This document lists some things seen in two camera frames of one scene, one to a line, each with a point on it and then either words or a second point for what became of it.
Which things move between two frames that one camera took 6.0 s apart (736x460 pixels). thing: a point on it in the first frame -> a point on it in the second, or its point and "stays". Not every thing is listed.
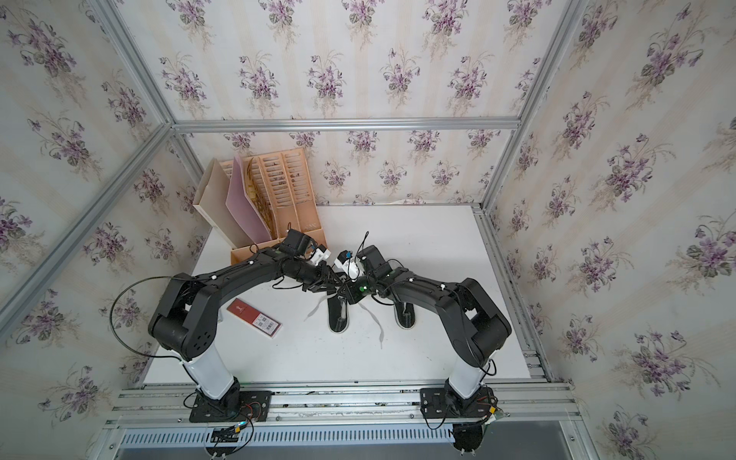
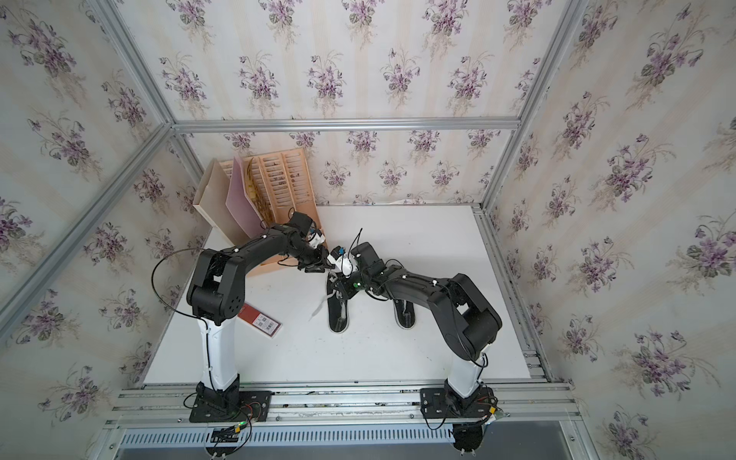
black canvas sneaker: (404, 314) stays
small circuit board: (227, 434) stays
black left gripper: (323, 279) -> (319, 261)
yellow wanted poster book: (258, 196) stays
